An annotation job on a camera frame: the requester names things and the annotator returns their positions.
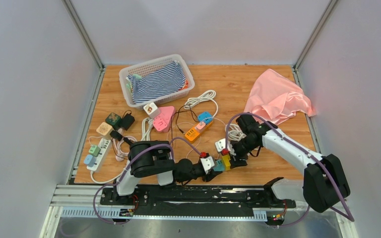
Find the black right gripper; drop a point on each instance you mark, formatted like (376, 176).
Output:
(235, 160)

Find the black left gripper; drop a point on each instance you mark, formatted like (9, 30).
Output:
(211, 175)

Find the yellow cube socket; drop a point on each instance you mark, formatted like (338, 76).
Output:
(226, 162)

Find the teal USB power strip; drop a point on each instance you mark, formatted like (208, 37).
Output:
(219, 166)

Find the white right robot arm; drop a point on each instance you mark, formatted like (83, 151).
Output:
(324, 182)

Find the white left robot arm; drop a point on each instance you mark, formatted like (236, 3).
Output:
(148, 158)

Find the pink triangular socket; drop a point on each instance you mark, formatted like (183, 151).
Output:
(162, 122)

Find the white tiger cube socket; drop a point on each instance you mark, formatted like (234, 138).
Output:
(152, 110)

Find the dark green cube socket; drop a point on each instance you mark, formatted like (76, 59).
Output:
(114, 120)

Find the beige cube socket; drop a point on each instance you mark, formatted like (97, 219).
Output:
(104, 130)

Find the green plug adapter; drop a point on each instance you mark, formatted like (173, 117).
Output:
(94, 150)

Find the light blue plug adapter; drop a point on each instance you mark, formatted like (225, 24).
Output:
(89, 160)

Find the orange USB power strip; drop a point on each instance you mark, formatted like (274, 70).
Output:
(192, 135)

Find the pink USB charger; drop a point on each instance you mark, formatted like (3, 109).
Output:
(200, 127)

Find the pink cloth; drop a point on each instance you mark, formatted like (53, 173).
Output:
(277, 99)

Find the black power adapter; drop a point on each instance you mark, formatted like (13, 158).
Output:
(127, 121)

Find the blue striped cloth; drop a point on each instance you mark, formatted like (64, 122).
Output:
(167, 80)

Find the white plastic basket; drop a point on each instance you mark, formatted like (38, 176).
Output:
(148, 67)

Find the white power strip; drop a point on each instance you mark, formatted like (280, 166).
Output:
(105, 146)

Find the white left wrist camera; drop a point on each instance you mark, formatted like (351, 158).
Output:
(207, 163)

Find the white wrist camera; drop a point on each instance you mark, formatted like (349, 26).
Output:
(207, 163)
(222, 144)

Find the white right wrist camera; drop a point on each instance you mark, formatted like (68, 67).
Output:
(222, 144)

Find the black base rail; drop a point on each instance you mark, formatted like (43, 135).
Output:
(196, 200)

